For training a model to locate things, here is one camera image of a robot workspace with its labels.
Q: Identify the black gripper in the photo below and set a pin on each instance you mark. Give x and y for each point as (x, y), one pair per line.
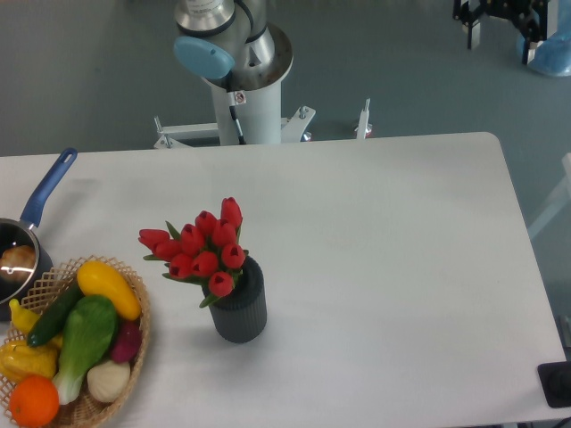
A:
(530, 17)

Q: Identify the red tulip bouquet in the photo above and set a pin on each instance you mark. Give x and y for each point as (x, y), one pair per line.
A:
(206, 252)

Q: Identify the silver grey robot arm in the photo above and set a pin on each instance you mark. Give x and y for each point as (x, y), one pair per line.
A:
(232, 45)

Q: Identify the dark grey ribbed vase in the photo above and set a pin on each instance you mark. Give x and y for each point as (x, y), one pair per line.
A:
(242, 315)

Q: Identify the blue plastic bag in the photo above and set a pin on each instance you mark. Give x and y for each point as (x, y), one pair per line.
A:
(552, 57)

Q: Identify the black device at edge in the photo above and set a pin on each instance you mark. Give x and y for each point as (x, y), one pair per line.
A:
(555, 381)

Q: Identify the yellow squash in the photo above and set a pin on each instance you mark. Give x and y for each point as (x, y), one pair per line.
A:
(97, 278)

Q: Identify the purple red onion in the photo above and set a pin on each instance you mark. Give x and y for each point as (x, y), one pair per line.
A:
(127, 343)

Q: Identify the green cucumber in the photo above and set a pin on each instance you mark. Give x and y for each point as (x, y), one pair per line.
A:
(53, 319)

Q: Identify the green bok choy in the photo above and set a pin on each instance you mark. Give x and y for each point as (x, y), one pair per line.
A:
(87, 335)

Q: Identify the bread roll in pan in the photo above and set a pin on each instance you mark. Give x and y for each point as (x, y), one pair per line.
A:
(17, 264)

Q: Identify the white garlic bulb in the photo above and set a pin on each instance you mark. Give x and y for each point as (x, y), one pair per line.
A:
(107, 381)

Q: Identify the yellow banana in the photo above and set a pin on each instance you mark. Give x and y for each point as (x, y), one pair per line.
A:
(23, 319)

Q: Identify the yellow bell pepper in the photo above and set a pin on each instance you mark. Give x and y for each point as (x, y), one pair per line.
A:
(19, 361)

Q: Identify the orange fruit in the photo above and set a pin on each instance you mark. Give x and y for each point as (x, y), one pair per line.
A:
(34, 402)

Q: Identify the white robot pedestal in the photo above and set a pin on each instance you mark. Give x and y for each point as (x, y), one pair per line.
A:
(242, 117)

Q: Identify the blue handled saucepan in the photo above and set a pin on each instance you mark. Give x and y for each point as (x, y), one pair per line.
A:
(16, 232)

